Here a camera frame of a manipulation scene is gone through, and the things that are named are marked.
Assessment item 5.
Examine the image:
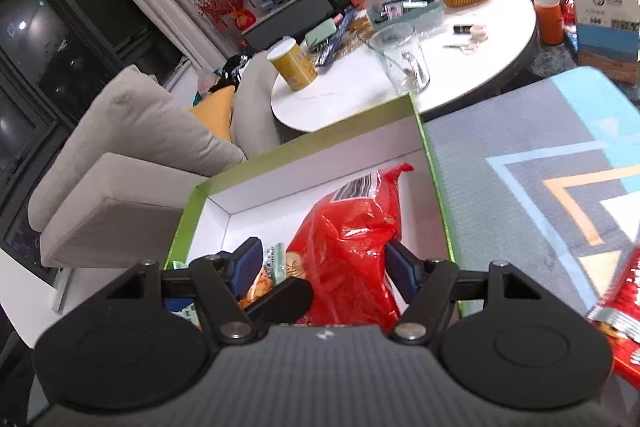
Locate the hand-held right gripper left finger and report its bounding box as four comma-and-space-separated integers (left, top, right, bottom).
102, 236, 266, 344

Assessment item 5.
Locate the round white table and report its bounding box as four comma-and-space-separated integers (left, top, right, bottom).
270, 0, 539, 134

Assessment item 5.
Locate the patterned grey blue rug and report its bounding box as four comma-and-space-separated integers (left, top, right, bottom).
424, 67, 640, 427

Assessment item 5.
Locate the yellow cushion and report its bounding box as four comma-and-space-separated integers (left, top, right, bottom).
189, 86, 237, 140

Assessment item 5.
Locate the green cardboard box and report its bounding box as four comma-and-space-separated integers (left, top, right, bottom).
164, 92, 459, 344

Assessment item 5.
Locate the grey armchair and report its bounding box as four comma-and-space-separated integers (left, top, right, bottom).
231, 54, 285, 158

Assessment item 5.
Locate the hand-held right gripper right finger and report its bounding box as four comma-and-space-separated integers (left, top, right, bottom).
385, 238, 547, 345

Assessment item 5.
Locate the mint green case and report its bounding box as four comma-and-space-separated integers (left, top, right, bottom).
304, 18, 339, 50

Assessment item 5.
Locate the shiny red snack bag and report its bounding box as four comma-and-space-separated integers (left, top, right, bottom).
284, 163, 417, 329

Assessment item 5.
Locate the dark window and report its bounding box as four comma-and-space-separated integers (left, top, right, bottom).
0, 0, 192, 269

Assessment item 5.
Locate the teal tray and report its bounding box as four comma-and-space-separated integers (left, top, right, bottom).
366, 0, 446, 34

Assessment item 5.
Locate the yellow can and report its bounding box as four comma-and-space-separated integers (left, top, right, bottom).
266, 36, 319, 92

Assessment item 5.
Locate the dark blue packet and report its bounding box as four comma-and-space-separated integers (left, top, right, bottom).
315, 8, 359, 68

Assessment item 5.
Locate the green white snack packet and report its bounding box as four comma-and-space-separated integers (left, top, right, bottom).
262, 244, 287, 284

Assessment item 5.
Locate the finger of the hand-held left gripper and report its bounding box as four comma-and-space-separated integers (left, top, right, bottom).
245, 278, 315, 326

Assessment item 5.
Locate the clear glass pitcher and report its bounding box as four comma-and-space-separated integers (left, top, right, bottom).
368, 24, 432, 96

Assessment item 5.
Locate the red white-print snack bag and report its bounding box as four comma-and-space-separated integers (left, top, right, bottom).
584, 247, 640, 392

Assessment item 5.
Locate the small orange snack packet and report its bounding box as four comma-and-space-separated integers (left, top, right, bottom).
239, 268, 275, 309

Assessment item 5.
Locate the grey fabric sofa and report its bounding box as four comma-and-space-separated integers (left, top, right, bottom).
27, 64, 248, 269

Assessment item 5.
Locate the printed cardboard box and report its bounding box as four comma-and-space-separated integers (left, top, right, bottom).
569, 0, 640, 84

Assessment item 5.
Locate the orange cup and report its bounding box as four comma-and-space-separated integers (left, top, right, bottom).
532, 0, 565, 46

